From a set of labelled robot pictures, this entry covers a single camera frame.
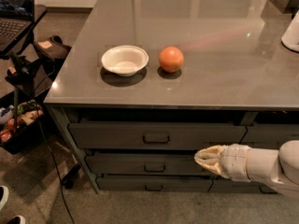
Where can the metal top drawer handle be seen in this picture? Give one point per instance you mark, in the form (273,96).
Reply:
(156,138)

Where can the grey drawer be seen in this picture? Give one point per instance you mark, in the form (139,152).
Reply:
(271,136)
(144,164)
(153,183)
(128,135)
(229,186)

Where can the grey right bottom drawer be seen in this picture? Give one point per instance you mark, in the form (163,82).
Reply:
(229,186)

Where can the black white shoe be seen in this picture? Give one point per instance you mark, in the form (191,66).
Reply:
(17,220)
(4,193)

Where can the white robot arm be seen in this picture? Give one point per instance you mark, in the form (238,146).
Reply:
(276,168)

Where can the black white left shoe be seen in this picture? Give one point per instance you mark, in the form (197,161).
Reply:
(4,193)

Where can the orange ball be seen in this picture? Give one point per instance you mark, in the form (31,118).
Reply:
(171,59)

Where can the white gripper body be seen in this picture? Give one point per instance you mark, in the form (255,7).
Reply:
(235,162)

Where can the black laptop stand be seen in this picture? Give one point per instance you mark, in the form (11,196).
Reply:
(24,71)

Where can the black bin of snacks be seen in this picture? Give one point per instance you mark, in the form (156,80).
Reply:
(19,125)

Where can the white bowl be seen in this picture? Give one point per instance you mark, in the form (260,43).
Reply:
(125,60)

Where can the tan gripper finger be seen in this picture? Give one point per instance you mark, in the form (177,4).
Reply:
(212,166)
(210,153)

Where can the grey top drawer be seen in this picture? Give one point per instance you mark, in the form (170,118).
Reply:
(128,135)

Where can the grey middle drawer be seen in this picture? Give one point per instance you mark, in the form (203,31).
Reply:
(144,164)

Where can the black white right shoe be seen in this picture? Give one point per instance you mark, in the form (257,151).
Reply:
(17,220)

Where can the black laptop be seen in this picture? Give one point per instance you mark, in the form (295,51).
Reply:
(16,17)

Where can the grey right upper drawer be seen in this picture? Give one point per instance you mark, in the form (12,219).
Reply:
(271,136)

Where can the black bag with label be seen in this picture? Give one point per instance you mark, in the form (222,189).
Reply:
(52,49)

